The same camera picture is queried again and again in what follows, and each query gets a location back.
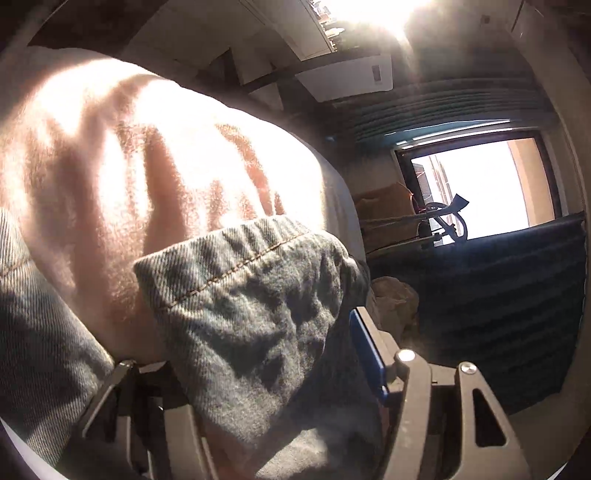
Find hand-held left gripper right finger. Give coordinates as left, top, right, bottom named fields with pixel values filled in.
left=348, top=307, right=532, bottom=480

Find pink bed blanket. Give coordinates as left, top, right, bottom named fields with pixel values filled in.
left=0, top=46, right=365, bottom=365

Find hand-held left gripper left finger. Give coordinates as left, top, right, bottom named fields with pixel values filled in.
left=81, top=360, right=218, bottom=480

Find narrow teal curtain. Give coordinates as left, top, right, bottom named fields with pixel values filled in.
left=323, top=78, right=555, bottom=144

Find blue denim jeans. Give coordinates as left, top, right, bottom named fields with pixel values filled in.
left=0, top=208, right=402, bottom=480

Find white chair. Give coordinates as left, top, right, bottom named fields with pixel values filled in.
left=295, top=53, right=395, bottom=102

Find desk clutter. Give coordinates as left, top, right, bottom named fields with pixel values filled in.
left=309, top=0, right=352, bottom=51

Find cream crumpled duvet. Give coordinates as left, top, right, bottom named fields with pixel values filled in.
left=369, top=276, right=421, bottom=337

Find window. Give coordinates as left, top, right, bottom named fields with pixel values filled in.
left=392, top=131, right=561, bottom=245

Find wide teal curtain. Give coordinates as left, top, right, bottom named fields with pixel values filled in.
left=369, top=212, right=589, bottom=411

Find garment steamer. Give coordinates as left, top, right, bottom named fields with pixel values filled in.
left=360, top=194, right=469, bottom=250

